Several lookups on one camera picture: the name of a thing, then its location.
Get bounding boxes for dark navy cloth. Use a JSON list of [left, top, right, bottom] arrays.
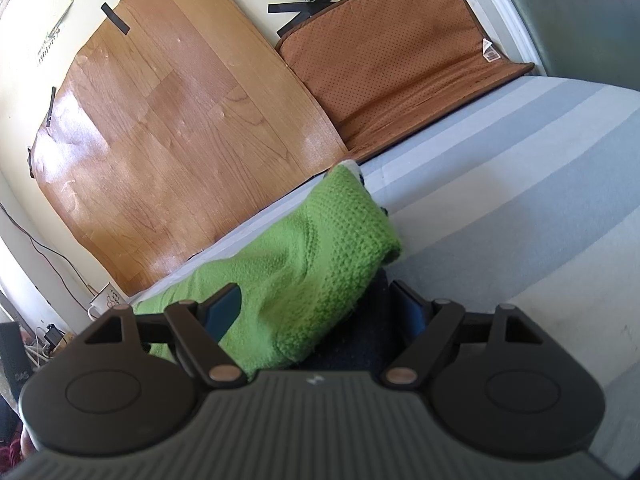
[[299, 264, 407, 376]]

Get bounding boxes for wood-pattern vinyl mat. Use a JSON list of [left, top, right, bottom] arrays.
[[27, 0, 349, 297]]

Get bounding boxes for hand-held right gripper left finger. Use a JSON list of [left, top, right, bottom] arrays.
[[85, 283, 251, 390]]

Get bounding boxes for green knitted garment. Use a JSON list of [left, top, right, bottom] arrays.
[[132, 162, 405, 375]]

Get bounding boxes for thin wall cables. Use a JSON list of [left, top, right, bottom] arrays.
[[0, 201, 102, 307]]

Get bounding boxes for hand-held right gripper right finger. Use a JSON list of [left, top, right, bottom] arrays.
[[381, 280, 544, 390]]

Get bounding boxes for striped bed sheet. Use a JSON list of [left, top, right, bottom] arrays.
[[131, 76, 640, 477]]

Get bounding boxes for brown perforated mat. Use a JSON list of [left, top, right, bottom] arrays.
[[274, 0, 536, 164]]

